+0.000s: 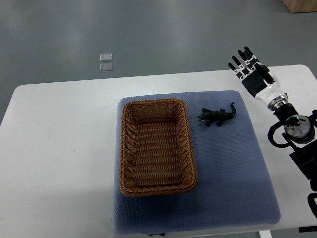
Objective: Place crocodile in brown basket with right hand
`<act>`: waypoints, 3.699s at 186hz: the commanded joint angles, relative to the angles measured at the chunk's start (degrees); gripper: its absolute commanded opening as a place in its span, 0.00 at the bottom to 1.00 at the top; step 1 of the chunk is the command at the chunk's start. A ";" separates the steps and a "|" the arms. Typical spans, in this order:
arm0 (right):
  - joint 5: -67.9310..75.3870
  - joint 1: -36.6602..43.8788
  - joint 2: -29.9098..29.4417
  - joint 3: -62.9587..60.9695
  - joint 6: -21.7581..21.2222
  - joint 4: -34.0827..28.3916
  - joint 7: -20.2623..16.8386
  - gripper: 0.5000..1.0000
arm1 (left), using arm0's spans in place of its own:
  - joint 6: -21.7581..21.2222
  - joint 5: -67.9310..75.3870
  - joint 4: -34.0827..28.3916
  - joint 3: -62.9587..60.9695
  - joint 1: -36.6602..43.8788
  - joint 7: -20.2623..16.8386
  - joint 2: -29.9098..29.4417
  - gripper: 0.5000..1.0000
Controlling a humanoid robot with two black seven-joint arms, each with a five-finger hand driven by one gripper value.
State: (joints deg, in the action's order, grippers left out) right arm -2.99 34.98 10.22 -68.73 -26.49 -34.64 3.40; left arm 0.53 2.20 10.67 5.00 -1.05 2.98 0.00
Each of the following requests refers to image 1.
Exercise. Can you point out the brown wicker basket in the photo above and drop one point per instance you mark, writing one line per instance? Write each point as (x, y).
(156, 150)

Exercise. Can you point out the black table edge bracket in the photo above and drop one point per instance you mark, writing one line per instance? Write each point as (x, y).
(307, 229)

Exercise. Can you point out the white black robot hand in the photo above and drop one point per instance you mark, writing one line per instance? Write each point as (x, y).
(260, 84)

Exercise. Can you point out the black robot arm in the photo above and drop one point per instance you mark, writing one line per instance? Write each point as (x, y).
(292, 129)

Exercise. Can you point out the upper metal floor plate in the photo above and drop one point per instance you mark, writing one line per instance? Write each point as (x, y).
(104, 57)

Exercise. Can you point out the dark green toy crocodile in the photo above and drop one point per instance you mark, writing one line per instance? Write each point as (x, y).
(219, 116)

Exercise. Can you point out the blue grey cushion mat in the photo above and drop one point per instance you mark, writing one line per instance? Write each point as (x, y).
(234, 187)

